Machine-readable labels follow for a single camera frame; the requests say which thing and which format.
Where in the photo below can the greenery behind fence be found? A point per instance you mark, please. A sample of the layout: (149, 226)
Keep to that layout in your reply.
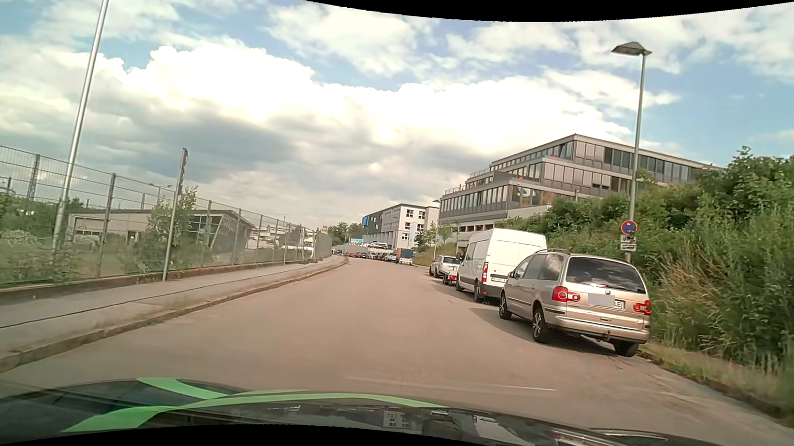
(9, 244)

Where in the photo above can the overgrown bushy bank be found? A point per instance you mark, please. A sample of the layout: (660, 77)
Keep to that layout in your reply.
(749, 264)

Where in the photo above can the lamp post with road signs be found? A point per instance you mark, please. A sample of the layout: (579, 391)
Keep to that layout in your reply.
(635, 166)

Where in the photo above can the white building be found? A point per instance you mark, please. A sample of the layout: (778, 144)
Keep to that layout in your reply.
(400, 225)

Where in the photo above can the low grey building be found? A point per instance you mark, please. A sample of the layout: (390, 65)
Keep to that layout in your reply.
(149, 222)

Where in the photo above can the road sign on post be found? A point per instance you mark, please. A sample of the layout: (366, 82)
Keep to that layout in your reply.
(174, 216)

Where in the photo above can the grass verge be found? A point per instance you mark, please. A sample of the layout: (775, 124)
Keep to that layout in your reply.
(731, 379)

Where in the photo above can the white pickup vehicle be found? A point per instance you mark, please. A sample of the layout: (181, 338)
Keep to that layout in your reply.
(444, 265)

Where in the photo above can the grey asphalt road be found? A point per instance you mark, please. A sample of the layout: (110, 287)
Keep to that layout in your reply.
(373, 322)

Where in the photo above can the white van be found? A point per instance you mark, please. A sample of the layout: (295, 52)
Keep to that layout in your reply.
(499, 262)

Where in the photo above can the row of parked cars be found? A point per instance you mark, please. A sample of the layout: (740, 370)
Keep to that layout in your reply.
(379, 254)

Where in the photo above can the beige estate car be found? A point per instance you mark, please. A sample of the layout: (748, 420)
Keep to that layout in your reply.
(579, 299)

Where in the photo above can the large glass office building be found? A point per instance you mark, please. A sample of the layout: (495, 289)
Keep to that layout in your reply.
(553, 183)

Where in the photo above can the grey pavement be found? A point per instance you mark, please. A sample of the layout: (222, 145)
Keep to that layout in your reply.
(68, 315)

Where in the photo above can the trees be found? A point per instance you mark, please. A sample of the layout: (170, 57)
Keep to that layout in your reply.
(343, 232)

